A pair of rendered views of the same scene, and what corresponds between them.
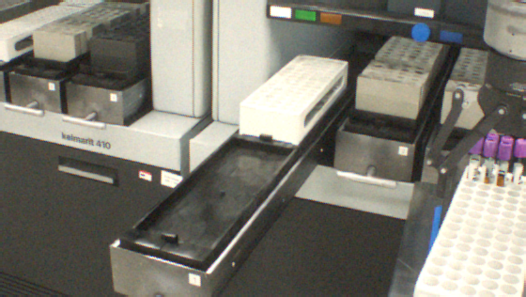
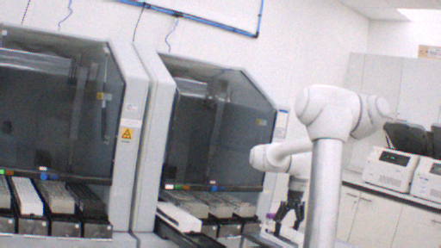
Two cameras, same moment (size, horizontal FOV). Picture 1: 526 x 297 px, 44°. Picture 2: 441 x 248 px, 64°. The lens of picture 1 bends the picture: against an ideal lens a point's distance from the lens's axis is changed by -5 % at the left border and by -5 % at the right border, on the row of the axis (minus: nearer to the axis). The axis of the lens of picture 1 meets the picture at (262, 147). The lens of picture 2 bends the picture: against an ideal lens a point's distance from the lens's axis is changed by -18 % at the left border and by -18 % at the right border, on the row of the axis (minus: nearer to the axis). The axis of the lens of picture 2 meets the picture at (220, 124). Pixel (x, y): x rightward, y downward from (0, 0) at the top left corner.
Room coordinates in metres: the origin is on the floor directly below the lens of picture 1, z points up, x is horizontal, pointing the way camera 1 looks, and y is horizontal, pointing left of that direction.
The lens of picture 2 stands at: (0.01, 1.45, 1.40)
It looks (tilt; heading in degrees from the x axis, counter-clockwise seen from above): 3 degrees down; 302
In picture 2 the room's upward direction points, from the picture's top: 10 degrees clockwise
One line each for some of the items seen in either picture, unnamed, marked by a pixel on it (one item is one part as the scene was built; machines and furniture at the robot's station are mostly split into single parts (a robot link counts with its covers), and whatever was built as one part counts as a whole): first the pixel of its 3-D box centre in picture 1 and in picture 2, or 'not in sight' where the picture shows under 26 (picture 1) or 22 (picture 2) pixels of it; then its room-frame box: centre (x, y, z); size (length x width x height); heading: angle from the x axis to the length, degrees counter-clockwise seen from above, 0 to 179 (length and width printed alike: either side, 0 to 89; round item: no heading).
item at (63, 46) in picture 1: (56, 45); (62, 206); (1.36, 0.44, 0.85); 0.12 x 0.02 x 0.06; 70
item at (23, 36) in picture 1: (32, 33); (27, 199); (1.51, 0.55, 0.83); 0.30 x 0.10 x 0.06; 159
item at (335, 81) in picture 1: (298, 98); (175, 217); (1.13, -0.06, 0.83); 0.30 x 0.10 x 0.06; 159
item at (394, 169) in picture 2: not in sight; (402, 155); (0.44, -2.58, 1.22); 0.62 x 0.56 x 0.64; 67
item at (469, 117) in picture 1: (474, 111); (222, 211); (1.05, -0.36, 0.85); 0.12 x 0.02 x 0.06; 68
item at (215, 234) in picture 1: (258, 167); (194, 241); (0.96, 0.00, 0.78); 0.73 x 0.14 x 0.09; 159
